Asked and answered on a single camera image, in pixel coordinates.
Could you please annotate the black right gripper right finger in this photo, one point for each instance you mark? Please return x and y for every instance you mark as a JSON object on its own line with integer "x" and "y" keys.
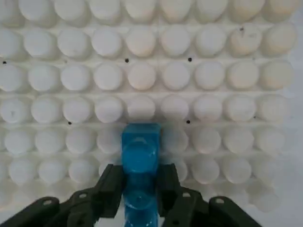
{"x": 170, "y": 189}

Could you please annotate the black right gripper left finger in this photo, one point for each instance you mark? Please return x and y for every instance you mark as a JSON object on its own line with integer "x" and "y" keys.
{"x": 104, "y": 189}

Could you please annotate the blue three-stud block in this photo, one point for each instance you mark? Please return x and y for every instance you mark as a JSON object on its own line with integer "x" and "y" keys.
{"x": 139, "y": 153}

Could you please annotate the white studded baseplate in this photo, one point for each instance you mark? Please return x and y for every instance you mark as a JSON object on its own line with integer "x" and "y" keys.
{"x": 142, "y": 75}

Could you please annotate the white flat board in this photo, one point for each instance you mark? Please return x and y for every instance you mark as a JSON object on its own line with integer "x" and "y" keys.
{"x": 298, "y": 142}

